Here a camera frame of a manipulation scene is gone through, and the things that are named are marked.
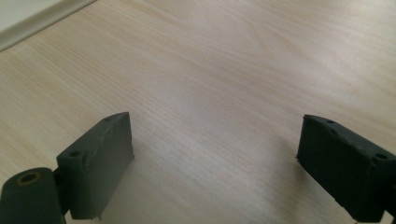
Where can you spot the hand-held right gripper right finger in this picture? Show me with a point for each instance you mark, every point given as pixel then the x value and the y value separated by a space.
pixel 342 168

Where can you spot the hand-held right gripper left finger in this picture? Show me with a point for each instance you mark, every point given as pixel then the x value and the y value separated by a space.
pixel 93 168

